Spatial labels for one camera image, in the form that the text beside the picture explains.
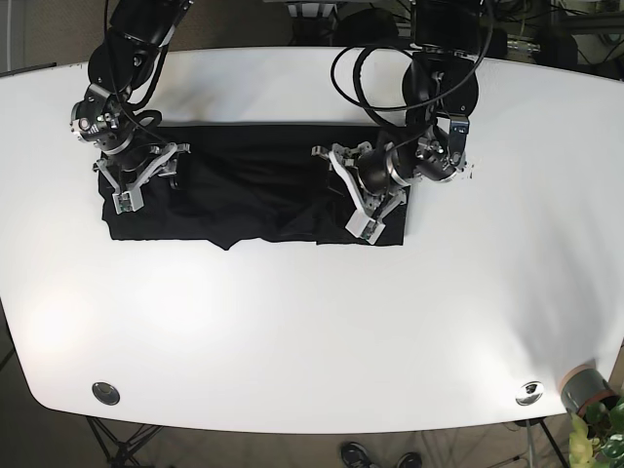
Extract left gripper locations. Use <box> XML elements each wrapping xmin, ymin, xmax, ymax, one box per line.
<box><xmin>311</xmin><ymin>117</ymin><xmax>470</xmax><ymax>245</ymax></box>

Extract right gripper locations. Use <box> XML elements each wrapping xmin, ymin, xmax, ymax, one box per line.
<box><xmin>70</xmin><ymin>88</ymin><xmax>190</xmax><ymax>215</ymax></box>

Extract plain black T-shirt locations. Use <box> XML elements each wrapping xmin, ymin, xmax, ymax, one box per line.
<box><xmin>98</xmin><ymin>125</ymin><xmax>378</xmax><ymax>250</ymax></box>

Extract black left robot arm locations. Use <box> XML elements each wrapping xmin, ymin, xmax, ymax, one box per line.
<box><xmin>312</xmin><ymin>1</ymin><xmax>493</xmax><ymax>245</ymax></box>

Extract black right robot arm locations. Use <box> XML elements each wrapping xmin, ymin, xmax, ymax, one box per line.
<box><xmin>70</xmin><ymin>1</ymin><xmax>193</xmax><ymax>215</ymax></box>

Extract left metal table grommet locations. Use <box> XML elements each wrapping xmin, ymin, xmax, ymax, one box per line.
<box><xmin>92</xmin><ymin>382</ymin><xmax>121</xmax><ymax>406</ymax></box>

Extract metal table grommet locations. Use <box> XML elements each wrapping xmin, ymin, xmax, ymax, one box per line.
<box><xmin>92</xmin><ymin>382</ymin><xmax>121</xmax><ymax>406</ymax></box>
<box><xmin>515</xmin><ymin>381</ymin><xmax>544</xmax><ymax>407</ymax></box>

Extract right metal table grommet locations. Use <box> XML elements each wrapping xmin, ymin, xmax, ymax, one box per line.
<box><xmin>515</xmin><ymin>381</ymin><xmax>544</xmax><ymax>407</ymax></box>

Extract person's dark shoes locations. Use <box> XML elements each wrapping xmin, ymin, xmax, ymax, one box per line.
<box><xmin>337</xmin><ymin>441</ymin><xmax>425</xmax><ymax>468</ymax></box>

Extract grey plant pot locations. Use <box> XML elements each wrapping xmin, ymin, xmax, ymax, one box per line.
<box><xmin>559</xmin><ymin>365</ymin><xmax>619</xmax><ymax>418</ymax></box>

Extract green potted plant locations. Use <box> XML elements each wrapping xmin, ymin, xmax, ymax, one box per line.
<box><xmin>568</xmin><ymin>397</ymin><xmax>623</xmax><ymax>468</ymax></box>

